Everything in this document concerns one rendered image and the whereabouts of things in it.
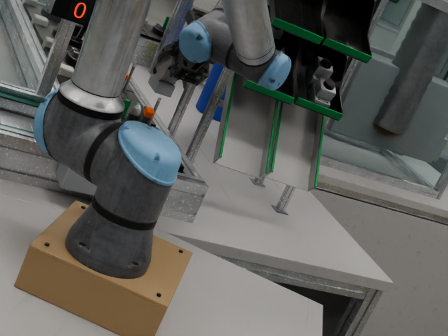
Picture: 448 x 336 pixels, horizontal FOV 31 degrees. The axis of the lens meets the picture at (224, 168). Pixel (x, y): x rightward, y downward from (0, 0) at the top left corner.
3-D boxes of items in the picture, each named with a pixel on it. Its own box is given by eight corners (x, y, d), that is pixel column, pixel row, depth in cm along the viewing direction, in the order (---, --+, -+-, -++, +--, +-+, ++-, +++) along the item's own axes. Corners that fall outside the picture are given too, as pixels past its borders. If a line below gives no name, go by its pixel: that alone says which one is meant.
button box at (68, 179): (150, 209, 178) (160, 185, 176) (59, 188, 169) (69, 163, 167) (142, 195, 184) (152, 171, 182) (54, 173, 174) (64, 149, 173)
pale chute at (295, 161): (308, 192, 209) (317, 187, 205) (263, 177, 205) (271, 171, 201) (319, 99, 221) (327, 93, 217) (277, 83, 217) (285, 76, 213)
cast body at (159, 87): (171, 98, 190) (183, 71, 188) (154, 92, 188) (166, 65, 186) (161, 85, 197) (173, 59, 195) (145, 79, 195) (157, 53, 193)
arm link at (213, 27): (222, 46, 152) (255, 23, 159) (175, 22, 156) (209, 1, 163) (217, 79, 157) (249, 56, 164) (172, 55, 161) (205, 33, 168)
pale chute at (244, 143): (259, 179, 202) (268, 173, 198) (212, 163, 198) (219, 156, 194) (274, 84, 214) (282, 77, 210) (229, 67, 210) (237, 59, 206)
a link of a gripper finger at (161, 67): (143, 85, 187) (169, 70, 181) (144, 63, 189) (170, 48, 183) (153, 90, 188) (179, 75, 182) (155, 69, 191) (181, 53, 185)
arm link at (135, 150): (134, 229, 130) (165, 155, 126) (73, 188, 135) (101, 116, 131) (172, 218, 141) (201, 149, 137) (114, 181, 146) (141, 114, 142)
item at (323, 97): (324, 113, 203) (339, 94, 199) (309, 107, 202) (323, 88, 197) (321, 91, 209) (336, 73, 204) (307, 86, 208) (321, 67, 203)
